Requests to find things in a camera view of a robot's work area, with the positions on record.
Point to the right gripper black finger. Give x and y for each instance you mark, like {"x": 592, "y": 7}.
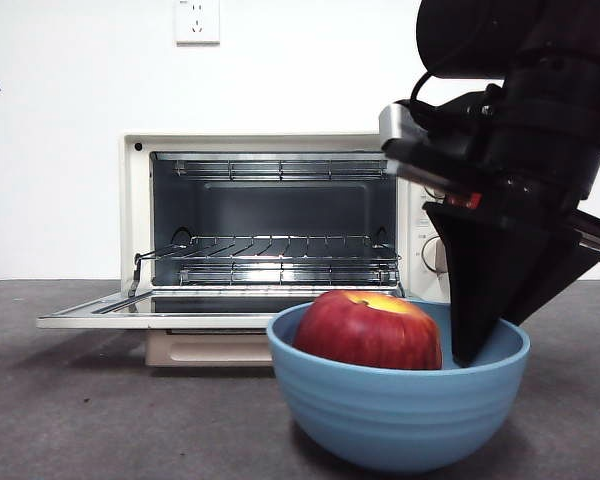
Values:
{"x": 565, "y": 280}
{"x": 480, "y": 280}

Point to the red apple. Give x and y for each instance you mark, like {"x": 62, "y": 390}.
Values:
{"x": 365, "y": 330}

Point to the blue ribbed bowl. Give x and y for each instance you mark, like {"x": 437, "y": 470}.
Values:
{"x": 395, "y": 415}

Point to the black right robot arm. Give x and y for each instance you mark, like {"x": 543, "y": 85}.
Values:
{"x": 555, "y": 125}

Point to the cream oven dial knob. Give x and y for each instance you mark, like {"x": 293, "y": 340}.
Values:
{"x": 432, "y": 252}

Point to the cream Toshiba toaster oven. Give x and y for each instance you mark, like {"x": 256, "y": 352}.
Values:
{"x": 135, "y": 210}

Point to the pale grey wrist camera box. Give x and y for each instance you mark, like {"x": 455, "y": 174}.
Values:
{"x": 396, "y": 122}

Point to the white wall power socket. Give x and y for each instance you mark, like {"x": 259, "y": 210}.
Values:
{"x": 197, "y": 22}

